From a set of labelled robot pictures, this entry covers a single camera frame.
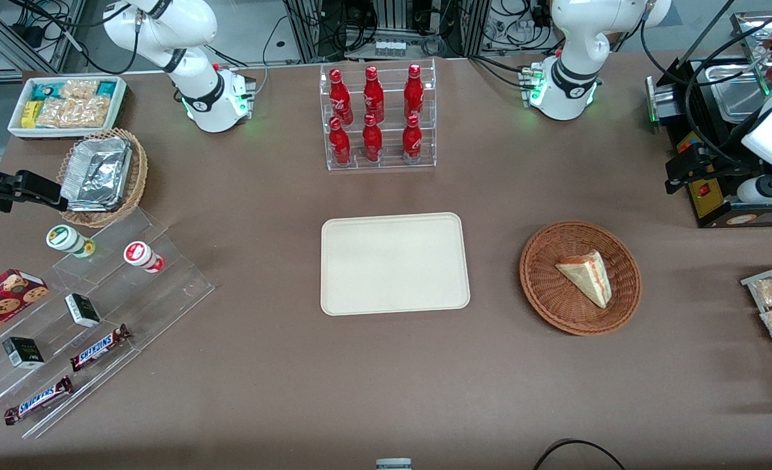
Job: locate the white rectangular snack bin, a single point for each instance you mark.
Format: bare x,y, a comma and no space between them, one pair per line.
17,127

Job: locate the black food warmer machine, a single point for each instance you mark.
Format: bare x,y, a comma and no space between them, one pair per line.
709,202

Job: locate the tray of packaged snacks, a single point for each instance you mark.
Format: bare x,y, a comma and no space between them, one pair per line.
754,281

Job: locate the snickers chocolate bar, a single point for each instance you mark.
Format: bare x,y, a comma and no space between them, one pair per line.
98,348
38,400

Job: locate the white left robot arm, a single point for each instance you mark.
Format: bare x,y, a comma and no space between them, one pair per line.
571,39

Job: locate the green lid yogurt cup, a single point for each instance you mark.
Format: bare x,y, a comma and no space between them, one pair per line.
64,238

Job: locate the clear acrylic bottle rack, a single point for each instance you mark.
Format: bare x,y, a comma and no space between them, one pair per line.
389,140

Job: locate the silver foil container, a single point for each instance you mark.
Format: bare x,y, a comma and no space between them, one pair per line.
95,173

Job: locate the grey box at table edge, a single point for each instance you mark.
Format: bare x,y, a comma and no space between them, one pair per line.
393,464

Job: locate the white power strip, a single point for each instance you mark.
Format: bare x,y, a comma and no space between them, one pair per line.
389,47

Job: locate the round brown wicker basket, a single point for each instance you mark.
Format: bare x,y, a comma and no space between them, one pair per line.
549,287

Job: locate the teal snack packet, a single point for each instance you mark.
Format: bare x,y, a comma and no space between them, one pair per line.
106,88

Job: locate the steel warmer pan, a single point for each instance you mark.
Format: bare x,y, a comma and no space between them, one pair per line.
731,91

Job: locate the triangular sandwich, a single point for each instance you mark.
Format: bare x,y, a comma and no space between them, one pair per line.
588,277

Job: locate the aluminium frame rack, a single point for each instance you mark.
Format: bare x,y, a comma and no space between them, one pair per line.
464,26

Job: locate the wicker basket with foil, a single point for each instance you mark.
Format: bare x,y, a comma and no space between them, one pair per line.
139,173

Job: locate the red cola bottle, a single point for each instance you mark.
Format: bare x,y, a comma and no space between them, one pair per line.
339,145
340,101
414,94
373,98
412,142
372,142

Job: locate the green snack packet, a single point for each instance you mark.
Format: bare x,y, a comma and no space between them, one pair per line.
44,92

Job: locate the small black carton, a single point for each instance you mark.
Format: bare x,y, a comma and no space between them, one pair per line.
23,352
82,310

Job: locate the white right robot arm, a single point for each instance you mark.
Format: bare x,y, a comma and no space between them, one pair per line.
190,26

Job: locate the cream plastic serving tray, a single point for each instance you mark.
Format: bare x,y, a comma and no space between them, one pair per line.
392,264

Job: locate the yellow snack packet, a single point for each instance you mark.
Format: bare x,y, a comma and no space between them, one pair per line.
30,114

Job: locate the red cookie box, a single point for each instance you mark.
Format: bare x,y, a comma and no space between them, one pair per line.
0,303

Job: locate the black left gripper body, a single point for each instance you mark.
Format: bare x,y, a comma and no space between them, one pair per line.
718,166

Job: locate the clear acrylic step display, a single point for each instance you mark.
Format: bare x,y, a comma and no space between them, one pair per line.
164,287

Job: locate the red lid yogurt cup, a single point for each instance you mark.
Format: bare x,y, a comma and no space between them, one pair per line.
141,254

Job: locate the large clear cracker packet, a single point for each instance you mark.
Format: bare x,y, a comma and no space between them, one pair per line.
76,112

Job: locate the small clear cracker packet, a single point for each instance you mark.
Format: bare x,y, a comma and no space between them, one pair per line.
79,88

